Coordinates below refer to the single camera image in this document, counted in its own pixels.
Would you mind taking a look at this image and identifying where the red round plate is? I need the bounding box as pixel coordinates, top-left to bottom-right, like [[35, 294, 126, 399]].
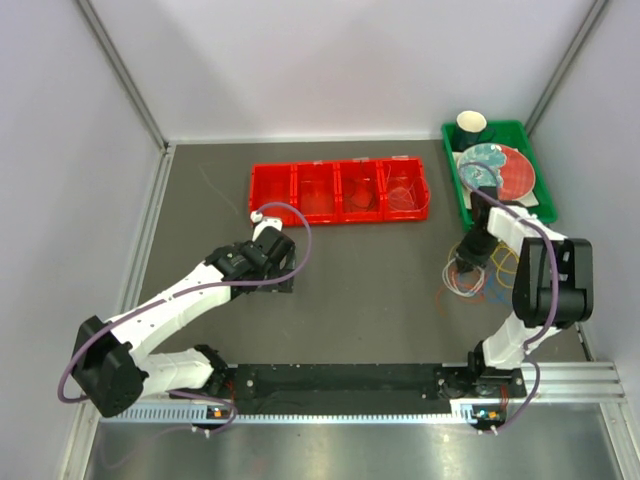
[[499, 144, 536, 201]]

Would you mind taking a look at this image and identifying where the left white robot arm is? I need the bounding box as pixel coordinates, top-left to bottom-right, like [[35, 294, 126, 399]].
[[71, 217, 295, 418]]

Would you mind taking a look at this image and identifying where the green plastic tray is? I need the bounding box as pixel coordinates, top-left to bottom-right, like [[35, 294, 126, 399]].
[[441, 120, 558, 230]]

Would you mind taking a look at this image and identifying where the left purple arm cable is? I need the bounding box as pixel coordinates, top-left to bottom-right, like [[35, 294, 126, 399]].
[[57, 202, 314, 441]]

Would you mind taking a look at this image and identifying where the white square board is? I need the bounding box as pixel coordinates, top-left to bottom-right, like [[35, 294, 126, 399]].
[[463, 189, 539, 209]]

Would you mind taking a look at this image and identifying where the slotted grey cable duct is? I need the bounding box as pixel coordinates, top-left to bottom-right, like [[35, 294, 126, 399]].
[[108, 401, 477, 425]]

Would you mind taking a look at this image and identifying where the red bin far left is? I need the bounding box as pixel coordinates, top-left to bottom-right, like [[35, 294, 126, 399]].
[[249, 164, 297, 211]]

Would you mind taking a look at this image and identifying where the clear thin cable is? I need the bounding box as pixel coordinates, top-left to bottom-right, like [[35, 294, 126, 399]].
[[382, 169, 424, 209]]

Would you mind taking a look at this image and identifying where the dark green paper cup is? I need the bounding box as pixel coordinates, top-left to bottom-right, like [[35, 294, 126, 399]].
[[452, 110, 496, 151]]

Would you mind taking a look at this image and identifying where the blue cable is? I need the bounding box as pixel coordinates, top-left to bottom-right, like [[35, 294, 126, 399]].
[[482, 272, 514, 306]]

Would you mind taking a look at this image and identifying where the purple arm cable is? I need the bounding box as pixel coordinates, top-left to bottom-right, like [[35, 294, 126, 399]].
[[57, 202, 314, 441], [458, 161, 561, 435]]

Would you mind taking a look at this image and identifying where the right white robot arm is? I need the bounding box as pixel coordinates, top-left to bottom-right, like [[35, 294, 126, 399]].
[[444, 187, 594, 396]]

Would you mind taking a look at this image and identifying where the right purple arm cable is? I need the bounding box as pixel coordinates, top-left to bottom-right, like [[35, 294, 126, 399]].
[[458, 161, 561, 435]]

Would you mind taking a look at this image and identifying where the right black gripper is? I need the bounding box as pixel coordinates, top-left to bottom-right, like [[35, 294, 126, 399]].
[[453, 227, 499, 275]]

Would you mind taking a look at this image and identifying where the orange cable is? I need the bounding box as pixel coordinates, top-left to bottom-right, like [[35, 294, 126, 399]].
[[435, 272, 489, 314]]

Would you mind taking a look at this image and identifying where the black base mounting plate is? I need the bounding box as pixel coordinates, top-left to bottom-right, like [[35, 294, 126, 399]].
[[218, 363, 469, 414]]

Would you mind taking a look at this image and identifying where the blue patterned plate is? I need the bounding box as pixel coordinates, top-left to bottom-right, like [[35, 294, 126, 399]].
[[457, 143, 507, 189]]

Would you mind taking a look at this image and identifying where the white cable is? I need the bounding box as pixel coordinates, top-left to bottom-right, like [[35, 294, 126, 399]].
[[442, 244, 486, 299]]

